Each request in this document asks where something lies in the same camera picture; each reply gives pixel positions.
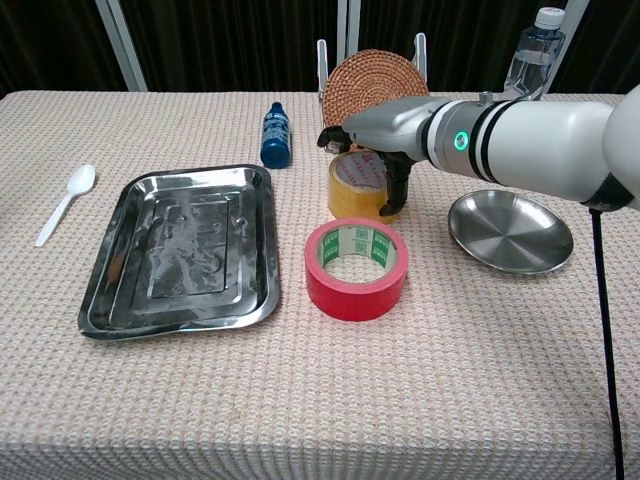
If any dark pleated curtain panel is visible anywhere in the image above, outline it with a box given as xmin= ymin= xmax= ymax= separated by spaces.
xmin=118 ymin=0 xmax=342 ymax=93
xmin=554 ymin=0 xmax=640 ymax=95
xmin=357 ymin=0 xmax=551 ymax=95
xmin=0 ymin=0 xmax=126 ymax=99

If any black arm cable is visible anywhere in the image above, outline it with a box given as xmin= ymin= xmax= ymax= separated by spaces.
xmin=588 ymin=205 xmax=627 ymax=480

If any round woven rattan coaster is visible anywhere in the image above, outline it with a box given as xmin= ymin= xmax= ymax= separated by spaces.
xmin=323 ymin=47 xmax=431 ymax=135

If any rectangular steel tray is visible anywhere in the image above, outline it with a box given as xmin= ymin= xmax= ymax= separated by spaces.
xmin=76 ymin=164 xmax=283 ymax=343

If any red tape roll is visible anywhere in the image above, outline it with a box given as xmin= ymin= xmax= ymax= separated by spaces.
xmin=304 ymin=216 xmax=411 ymax=323

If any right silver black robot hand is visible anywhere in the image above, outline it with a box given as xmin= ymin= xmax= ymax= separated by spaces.
xmin=317 ymin=96 xmax=439 ymax=218

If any white partition post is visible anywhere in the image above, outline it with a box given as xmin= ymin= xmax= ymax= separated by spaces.
xmin=546 ymin=0 xmax=592 ymax=94
xmin=336 ymin=0 xmax=362 ymax=57
xmin=93 ymin=0 xmax=149 ymax=93

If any white plastic spoon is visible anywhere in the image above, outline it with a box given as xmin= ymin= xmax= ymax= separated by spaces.
xmin=34 ymin=163 xmax=98 ymax=249

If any round steel dish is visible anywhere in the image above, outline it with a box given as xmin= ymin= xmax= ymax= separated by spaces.
xmin=447 ymin=188 xmax=575 ymax=276

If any metal wire rack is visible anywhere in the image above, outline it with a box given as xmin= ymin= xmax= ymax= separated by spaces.
xmin=315 ymin=32 xmax=428 ymax=132

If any small blue spray bottle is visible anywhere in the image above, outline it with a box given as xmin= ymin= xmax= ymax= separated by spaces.
xmin=259 ymin=101 xmax=293 ymax=170

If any beige waffle tablecloth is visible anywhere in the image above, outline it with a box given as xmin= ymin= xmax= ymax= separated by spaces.
xmin=0 ymin=90 xmax=640 ymax=480

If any clear plastic water bottle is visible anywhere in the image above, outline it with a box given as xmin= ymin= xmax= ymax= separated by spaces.
xmin=503 ymin=6 xmax=568 ymax=102

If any yellow clear tape roll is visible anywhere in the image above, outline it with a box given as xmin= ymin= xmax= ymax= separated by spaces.
xmin=327 ymin=148 xmax=402 ymax=225

